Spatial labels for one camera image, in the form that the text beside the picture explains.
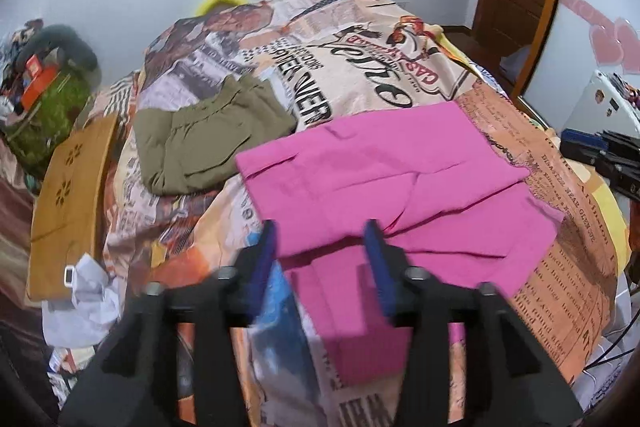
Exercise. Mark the printed blanket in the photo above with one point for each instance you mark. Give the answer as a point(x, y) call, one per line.
point(350, 57)

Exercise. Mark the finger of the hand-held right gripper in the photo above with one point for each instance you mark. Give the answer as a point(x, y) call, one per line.
point(580, 144)
point(622, 167)

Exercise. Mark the orange box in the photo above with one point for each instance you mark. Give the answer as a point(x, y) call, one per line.
point(40, 79)

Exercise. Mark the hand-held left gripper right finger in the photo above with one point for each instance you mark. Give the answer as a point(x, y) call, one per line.
point(376, 259)

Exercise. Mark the brown wooden board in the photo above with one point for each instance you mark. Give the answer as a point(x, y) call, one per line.
point(70, 207)

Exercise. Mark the pink heart wall decals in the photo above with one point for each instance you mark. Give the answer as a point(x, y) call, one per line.
point(607, 44)

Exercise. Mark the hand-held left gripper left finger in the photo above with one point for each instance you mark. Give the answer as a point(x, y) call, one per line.
point(265, 259)

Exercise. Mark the pink pants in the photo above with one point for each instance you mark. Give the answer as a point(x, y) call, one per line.
point(375, 167)

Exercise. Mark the olive green pants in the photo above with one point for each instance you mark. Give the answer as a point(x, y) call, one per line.
point(200, 142)

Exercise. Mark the white crumpled cloth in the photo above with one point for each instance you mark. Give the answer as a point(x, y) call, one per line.
point(90, 302)

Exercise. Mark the pile of mixed clutter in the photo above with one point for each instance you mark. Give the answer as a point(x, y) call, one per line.
point(12, 57)

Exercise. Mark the pale blue cloth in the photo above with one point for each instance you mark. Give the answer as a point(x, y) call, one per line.
point(517, 62)

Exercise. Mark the grey cushion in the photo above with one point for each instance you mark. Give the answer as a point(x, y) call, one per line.
point(75, 44)

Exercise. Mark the white box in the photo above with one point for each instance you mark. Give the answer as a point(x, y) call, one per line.
point(600, 104)

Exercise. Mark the yellow pillow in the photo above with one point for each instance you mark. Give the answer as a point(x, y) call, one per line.
point(220, 2)

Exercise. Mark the green bag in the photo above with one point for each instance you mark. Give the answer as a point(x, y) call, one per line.
point(50, 119)

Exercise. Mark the brown striped cloth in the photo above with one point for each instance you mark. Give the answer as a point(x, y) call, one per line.
point(17, 237)

